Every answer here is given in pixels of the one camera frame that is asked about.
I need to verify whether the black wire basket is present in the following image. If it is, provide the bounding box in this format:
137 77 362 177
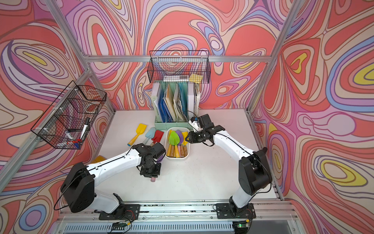
31 81 107 150
147 49 211 84

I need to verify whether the purple trowel pink handle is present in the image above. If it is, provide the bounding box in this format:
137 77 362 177
176 130 185 158
151 154 166 182

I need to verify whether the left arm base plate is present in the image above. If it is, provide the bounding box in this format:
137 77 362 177
99 204 141 221

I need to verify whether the light blue trowel white handle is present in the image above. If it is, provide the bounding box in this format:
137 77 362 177
143 127 156 145

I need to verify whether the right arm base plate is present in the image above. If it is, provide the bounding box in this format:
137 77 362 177
213 199 256 220

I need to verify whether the mint green file crate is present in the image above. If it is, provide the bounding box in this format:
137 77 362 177
151 82 201 131

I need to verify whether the black wire basket back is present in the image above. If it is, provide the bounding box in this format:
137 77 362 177
147 49 211 84

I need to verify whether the black white marker pen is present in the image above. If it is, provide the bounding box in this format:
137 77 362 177
79 117 90 140

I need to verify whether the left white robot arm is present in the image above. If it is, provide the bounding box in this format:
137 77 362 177
60 142 166 216

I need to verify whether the yellow sponge in basket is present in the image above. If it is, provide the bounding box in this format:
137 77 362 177
189 74 204 84

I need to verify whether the black wire basket left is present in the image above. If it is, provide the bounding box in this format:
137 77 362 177
31 81 107 150

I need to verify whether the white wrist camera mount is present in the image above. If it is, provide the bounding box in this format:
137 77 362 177
188 117 202 132

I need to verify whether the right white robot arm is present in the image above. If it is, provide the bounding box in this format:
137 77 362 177
185 114 273 210

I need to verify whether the yellow plastic shovel blue cap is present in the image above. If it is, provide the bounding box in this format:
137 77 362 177
127 123 147 146

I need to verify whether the red shovel wooden handle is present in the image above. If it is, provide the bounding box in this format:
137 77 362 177
151 130 164 146

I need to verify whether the green scoop yellow handle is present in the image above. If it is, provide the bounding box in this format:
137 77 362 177
169 131 180 158

